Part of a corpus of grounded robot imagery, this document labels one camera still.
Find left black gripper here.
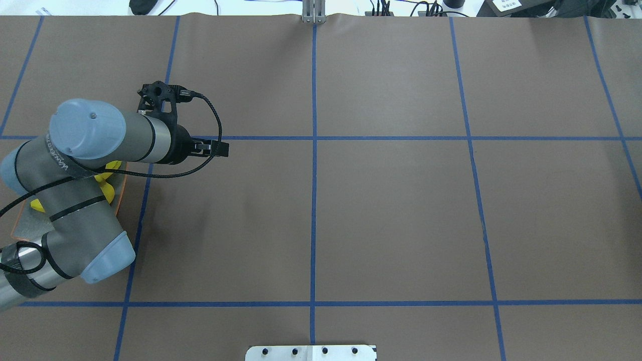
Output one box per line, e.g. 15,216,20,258
168,125,230,165

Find yellow banana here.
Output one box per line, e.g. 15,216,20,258
103,160,122,173
30,173,115,213

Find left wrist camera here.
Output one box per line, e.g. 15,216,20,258
137,81,196,128

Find black printer box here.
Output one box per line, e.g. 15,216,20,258
475,1,556,18

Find aluminium frame post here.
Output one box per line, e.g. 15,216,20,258
301,0,327,25

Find black cables on desk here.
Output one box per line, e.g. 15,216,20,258
150,0,467,18

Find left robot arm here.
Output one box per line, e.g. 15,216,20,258
2,92,226,312

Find grey square plate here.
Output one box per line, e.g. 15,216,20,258
11,162,128,241

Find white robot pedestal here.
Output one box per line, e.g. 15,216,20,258
245,344,378,360

